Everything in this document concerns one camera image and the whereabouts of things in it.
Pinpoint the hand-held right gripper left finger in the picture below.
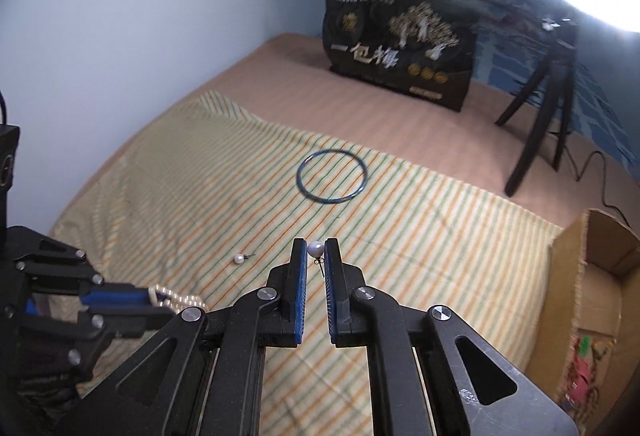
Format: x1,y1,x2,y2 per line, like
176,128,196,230
65,237,308,436

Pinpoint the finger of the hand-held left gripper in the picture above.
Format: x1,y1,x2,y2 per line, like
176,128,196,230
20,307,176,367
12,226,153,312

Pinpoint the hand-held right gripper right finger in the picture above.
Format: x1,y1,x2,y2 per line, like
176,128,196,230
324,237,577,436

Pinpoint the white pearl necklace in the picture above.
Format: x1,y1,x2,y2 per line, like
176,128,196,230
149,285,207,313

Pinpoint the cardboard box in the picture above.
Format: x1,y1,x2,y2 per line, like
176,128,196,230
520,209,640,417

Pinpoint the yellow striped cloth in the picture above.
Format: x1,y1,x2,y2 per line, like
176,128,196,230
50,90,563,436

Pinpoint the dark thin bangle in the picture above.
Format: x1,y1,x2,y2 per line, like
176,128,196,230
296,149,369,203

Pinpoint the black printed snack bag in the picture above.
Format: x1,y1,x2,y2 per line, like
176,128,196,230
324,0,476,113

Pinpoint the blue patterned bed sheet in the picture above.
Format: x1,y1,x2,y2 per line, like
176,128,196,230
465,11,631,152

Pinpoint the black tripod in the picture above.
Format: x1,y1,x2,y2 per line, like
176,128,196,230
495,19,583,198

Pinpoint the black power cable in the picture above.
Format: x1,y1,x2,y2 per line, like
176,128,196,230
550,131,633,227

